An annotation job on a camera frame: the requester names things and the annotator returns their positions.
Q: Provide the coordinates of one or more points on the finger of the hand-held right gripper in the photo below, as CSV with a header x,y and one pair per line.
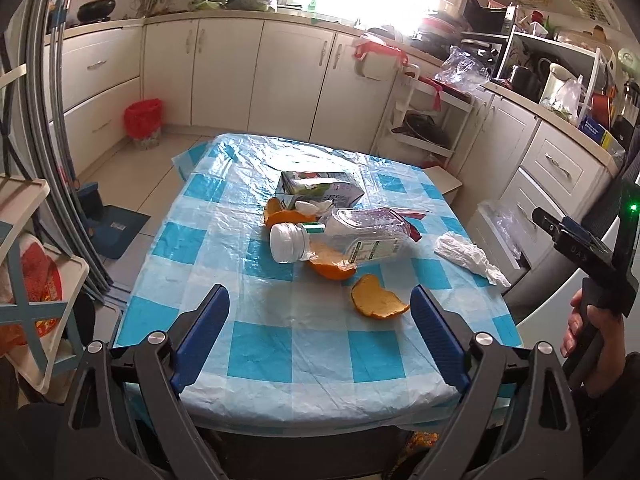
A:
x,y
580,232
550,222

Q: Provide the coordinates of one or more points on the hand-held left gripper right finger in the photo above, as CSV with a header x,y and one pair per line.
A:
x,y
437,337

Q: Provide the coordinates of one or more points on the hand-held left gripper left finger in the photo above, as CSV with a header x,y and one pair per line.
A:
x,y
202,332

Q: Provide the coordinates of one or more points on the red white plastic wrapper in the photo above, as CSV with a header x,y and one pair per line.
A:
x,y
407,211

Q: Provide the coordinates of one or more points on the grey white drink carton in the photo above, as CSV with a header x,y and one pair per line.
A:
x,y
325,190

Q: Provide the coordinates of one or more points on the person's right forearm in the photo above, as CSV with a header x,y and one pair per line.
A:
x,y
612,400

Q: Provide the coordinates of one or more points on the red lined trash bin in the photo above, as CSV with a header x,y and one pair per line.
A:
x,y
143,117

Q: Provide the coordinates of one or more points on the person's right hand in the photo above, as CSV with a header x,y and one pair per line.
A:
x,y
600,322

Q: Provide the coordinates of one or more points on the white drawer cabinet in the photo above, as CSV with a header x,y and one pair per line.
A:
x,y
550,160

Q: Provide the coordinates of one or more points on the large white bucket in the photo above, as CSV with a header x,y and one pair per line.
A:
x,y
545,290

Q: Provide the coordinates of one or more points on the orange peel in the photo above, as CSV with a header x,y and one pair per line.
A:
x,y
372,300
327,267
285,217

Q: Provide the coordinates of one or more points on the blue checkered plastic tablecloth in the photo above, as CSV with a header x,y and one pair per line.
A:
x,y
280,340

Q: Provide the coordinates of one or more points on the large white crumpled tissue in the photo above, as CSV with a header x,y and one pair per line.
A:
x,y
467,255

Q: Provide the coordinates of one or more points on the small wooden stool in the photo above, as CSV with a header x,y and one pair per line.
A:
x,y
445,180

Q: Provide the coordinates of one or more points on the red pot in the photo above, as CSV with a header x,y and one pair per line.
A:
x,y
602,107

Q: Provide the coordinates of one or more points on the clear plastic bottle white cap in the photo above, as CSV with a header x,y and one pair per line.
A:
x,y
360,230

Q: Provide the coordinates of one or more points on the white kettle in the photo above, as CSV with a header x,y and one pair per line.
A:
x,y
557,82

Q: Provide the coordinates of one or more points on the white plastic rack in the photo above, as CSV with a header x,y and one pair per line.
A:
x,y
70,280

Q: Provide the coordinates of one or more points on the white storage rack cart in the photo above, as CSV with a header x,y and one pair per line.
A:
x,y
457,110

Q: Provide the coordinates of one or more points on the black lidded pan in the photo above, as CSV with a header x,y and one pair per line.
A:
x,y
425,130

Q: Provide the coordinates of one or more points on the small white crumpled tissue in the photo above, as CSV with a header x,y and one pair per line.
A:
x,y
312,206

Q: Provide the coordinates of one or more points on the red cloth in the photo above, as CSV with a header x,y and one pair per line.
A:
x,y
434,92

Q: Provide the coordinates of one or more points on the white countertop shelf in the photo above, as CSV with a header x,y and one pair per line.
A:
x,y
510,50

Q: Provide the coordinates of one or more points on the clear plastic bag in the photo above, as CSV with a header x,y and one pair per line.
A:
x,y
462,67

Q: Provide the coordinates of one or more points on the red printed plate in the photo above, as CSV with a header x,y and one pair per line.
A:
x,y
30,280

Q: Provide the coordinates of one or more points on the black microwave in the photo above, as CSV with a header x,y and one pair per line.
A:
x,y
485,12

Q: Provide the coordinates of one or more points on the white hanging bin red bag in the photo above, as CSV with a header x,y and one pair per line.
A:
x,y
377,60

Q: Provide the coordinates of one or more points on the white base cabinet row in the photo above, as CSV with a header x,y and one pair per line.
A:
x,y
225,75

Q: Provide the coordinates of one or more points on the black wok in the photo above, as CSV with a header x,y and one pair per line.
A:
x,y
95,10

